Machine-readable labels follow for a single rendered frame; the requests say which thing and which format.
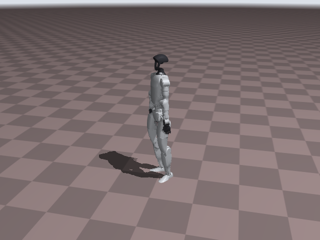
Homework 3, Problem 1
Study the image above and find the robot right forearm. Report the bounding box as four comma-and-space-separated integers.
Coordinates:
148, 95, 155, 111

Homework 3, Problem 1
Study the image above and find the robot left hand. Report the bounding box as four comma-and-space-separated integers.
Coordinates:
162, 120, 171, 134

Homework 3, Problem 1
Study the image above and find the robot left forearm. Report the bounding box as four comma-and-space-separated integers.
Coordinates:
162, 100, 170, 125

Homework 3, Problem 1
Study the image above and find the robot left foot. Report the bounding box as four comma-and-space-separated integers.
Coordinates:
158, 172, 174, 183

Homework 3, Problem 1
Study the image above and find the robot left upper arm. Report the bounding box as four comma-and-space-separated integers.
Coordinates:
159, 77, 170, 106

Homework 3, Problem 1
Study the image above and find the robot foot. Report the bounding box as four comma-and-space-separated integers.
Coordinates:
150, 166, 165, 172
158, 172, 174, 183

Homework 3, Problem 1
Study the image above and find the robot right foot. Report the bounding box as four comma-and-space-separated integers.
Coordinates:
150, 166, 165, 172

